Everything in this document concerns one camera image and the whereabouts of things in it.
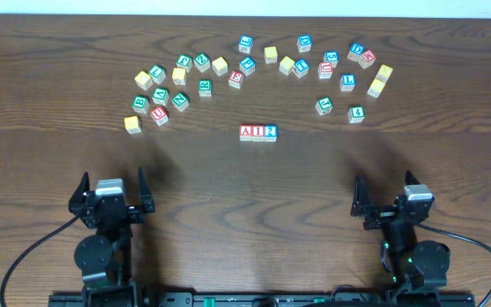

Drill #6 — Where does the blue d block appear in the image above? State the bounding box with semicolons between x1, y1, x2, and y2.
297;34;313;53
347;43;365;62

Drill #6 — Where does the red E block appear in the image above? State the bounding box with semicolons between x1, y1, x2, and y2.
228;70;245;89

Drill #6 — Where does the green J block left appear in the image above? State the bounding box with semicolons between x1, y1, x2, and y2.
176;55;194;72

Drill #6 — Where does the green 4 block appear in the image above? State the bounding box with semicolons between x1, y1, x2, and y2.
348;106;365;124

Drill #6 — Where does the yellow block below J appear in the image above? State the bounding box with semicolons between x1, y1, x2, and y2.
172;67;188;85

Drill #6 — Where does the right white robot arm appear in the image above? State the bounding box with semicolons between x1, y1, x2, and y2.
350;171;450;306

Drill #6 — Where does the green j block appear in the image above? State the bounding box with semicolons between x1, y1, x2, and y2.
315;96;333;115
176;55;194;72

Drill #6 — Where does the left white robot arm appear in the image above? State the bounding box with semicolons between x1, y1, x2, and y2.
68;169;155;306

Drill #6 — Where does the blue D block top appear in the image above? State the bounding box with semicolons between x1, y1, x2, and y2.
297;34;313;53

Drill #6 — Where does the yellow block beside T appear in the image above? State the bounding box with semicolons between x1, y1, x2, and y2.
279;56;295;76

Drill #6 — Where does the yellow Q block left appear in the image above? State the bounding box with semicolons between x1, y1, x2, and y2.
135;71;153;90

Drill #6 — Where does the red U block left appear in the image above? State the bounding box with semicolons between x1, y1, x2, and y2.
149;106;169;126

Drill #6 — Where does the red M block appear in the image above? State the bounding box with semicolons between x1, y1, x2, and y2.
357;49;377;69

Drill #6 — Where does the green N block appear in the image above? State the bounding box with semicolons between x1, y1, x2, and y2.
171;92;189;112

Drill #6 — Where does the yellow k block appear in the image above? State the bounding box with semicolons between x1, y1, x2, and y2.
124;116;142;134
375;64;393;83

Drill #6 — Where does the green Z block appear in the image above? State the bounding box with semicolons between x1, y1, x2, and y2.
194;53;211;72

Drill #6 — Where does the blue 2 block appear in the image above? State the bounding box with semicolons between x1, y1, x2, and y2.
264;125;278;142

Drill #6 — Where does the yellow C block right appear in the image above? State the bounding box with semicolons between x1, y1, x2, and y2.
367;78;385;98

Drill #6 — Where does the yellow block near Z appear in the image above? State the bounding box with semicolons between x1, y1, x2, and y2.
211;56;228;77

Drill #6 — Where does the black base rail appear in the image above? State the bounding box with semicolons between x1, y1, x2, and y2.
48;291;477;307

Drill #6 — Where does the green J block right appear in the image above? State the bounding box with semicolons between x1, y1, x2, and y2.
315;96;333;115

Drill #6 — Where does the blue L block right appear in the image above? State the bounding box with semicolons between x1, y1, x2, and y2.
339;73;356;91

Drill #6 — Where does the blue 5 block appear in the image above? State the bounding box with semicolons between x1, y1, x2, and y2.
323;50;339;67

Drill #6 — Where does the blue D block right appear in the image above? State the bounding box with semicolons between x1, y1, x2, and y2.
347;43;365;62

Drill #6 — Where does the yellow K block right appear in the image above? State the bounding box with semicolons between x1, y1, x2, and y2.
375;64;393;83

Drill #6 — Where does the blue P block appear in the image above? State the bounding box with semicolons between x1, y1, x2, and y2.
240;56;256;76

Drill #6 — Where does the yellow K block left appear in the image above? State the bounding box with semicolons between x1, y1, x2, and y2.
124;116;142;134

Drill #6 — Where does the green B block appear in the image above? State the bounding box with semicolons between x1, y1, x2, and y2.
131;96;150;114

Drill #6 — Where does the green L block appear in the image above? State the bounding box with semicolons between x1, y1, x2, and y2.
147;65;166;84

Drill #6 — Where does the green V block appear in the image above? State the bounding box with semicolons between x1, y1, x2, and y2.
152;87;169;106

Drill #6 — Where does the red I block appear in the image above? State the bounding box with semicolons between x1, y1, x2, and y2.
251;125;265;142

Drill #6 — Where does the red u block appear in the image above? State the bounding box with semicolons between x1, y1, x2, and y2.
149;106;169;126
318;61;333;79

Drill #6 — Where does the red A block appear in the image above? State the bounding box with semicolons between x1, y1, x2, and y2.
239;125;252;142

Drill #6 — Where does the red U block right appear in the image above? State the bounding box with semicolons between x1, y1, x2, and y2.
318;61;333;79

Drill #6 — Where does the blue T block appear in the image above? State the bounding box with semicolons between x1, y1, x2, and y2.
292;58;309;78

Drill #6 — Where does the green R block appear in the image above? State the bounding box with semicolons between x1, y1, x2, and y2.
199;79;212;97

